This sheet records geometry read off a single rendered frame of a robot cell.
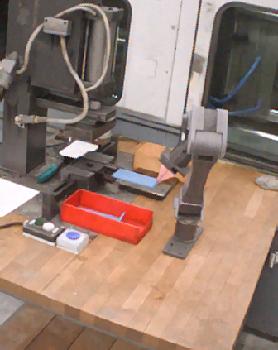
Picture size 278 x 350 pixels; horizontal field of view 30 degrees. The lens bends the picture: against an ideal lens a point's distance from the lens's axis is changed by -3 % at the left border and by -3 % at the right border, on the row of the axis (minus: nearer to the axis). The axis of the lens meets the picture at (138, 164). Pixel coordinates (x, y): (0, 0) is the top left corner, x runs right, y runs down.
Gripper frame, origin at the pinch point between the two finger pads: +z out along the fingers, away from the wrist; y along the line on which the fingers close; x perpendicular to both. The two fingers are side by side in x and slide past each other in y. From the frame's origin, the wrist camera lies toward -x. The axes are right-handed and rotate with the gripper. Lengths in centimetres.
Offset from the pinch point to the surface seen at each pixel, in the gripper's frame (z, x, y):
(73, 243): 13.0, 36.7, 5.5
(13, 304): 122, -30, 9
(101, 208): 14.8, 11.8, 7.0
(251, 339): 61, -61, -89
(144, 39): -12, -65, 44
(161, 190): 7.3, -10.0, -3.3
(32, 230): 19.9, 36.4, 16.5
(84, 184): 15.3, 7.2, 16.4
